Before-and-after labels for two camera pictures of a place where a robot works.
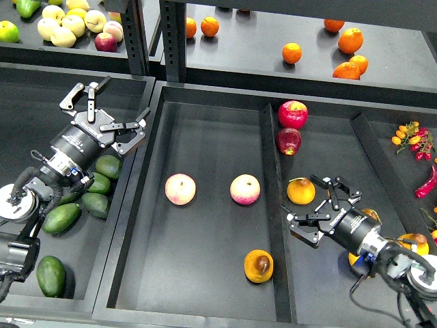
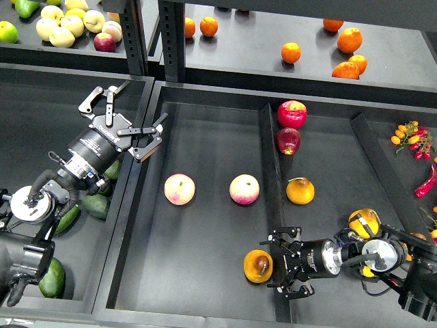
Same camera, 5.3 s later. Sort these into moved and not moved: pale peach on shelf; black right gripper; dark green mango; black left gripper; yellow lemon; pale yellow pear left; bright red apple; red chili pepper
Moved: black right gripper; black left gripper
Not moved: pale yellow pear left; yellow lemon; pale peach on shelf; bright red apple; dark green mango; red chili pepper
